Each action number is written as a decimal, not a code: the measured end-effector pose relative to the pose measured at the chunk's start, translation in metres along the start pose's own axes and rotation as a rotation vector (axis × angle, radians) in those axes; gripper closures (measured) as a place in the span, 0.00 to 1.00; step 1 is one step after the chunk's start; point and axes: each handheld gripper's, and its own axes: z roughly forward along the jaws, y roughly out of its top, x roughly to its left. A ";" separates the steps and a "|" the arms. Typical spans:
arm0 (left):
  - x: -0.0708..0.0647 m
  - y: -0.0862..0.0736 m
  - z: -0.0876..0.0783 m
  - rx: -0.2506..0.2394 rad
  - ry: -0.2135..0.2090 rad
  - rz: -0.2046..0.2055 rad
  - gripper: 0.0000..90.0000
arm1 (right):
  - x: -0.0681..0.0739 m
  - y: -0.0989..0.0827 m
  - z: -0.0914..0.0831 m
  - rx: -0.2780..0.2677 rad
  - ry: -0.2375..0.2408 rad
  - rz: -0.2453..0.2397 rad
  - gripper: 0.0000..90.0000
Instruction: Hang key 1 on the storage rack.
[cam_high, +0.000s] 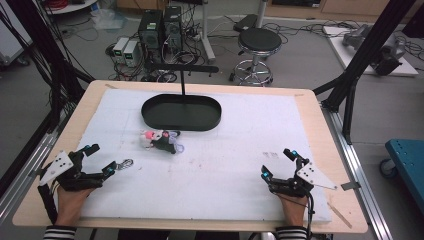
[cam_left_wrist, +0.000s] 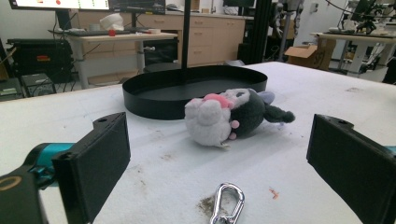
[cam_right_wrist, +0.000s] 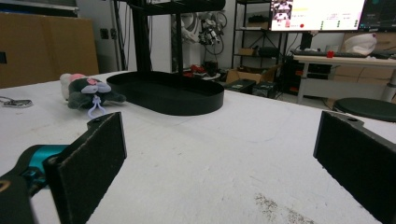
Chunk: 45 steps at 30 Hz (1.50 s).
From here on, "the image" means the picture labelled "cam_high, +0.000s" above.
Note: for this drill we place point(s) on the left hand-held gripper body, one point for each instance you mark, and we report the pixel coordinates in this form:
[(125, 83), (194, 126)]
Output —
[(71, 180)]

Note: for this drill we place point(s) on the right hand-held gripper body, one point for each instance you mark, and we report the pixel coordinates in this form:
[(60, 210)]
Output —
[(293, 186)]

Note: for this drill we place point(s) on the black oval tray hanger stand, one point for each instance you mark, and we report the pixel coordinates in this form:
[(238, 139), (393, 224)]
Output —
[(200, 116)]

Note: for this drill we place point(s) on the person's right hand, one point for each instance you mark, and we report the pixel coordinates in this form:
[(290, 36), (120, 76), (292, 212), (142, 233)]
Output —
[(293, 210)]

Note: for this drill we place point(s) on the person's left hand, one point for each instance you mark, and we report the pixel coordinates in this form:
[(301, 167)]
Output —
[(70, 205)]

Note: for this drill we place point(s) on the white foam mat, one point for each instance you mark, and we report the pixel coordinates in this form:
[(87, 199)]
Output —
[(216, 173)]

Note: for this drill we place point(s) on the wooden stick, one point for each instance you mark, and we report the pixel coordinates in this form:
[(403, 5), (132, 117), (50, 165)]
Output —
[(339, 215)]

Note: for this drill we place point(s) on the grey tape piece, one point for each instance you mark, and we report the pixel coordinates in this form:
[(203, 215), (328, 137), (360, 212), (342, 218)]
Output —
[(350, 186)]

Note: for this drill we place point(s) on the white power supply unit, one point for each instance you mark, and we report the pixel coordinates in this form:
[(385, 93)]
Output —
[(130, 52), (120, 48)]

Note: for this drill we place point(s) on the blue cart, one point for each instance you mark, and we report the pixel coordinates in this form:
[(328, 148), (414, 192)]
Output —
[(405, 170)]

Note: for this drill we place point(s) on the white floor board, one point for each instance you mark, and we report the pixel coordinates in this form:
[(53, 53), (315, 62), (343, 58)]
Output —
[(353, 56)]

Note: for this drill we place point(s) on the black round stool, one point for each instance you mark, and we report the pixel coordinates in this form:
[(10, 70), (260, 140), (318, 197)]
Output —
[(260, 40)]

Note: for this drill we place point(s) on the black computer tower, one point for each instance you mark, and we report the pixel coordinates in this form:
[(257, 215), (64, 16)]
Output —
[(150, 33), (173, 30)]

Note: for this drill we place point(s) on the clear plastic bag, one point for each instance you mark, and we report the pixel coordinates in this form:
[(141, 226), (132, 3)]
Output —
[(106, 18)]

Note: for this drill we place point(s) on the grey device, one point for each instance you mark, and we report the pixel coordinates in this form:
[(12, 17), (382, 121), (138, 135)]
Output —
[(356, 36)]

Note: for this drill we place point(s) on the black device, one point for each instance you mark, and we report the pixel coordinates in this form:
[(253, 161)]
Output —
[(388, 60)]

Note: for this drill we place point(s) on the white cabinet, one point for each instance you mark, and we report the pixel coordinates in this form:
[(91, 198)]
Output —
[(10, 40)]

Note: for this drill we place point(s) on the round white table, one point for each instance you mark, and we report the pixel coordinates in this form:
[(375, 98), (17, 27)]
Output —
[(70, 7)]

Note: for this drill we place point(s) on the white table leg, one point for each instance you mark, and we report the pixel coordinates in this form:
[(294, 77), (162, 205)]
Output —
[(261, 13), (207, 36)]

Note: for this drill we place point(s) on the aluminium rail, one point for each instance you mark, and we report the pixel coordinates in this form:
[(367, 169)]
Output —
[(360, 180), (30, 166)]

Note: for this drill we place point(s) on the black metal frame post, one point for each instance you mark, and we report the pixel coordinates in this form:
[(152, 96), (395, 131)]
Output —
[(43, 50), (366, 53)]

